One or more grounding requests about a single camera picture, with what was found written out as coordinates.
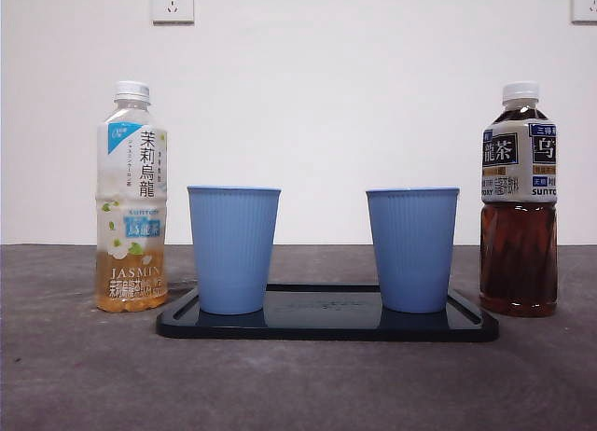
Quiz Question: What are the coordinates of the jasmine tea bottle white label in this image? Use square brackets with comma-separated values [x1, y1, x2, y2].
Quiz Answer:
[95, 80, 169, 313]

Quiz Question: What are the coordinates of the dark oolong tea bottle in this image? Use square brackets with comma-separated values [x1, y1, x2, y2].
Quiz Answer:
[479, 80, 559, 318]

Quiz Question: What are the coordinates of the light blue ribbed cup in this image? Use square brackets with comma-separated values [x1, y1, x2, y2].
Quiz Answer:
[187, 185, 283, 315]
[366, 187, 462, 314]

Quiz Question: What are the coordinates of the dark blue flat tray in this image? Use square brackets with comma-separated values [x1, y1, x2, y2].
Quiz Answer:
[155, 284, 500, 342]

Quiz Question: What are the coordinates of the white wall socket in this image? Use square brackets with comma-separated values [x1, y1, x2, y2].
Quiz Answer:
[150, 0, 196, 24]
[571, 0, 597, 23]

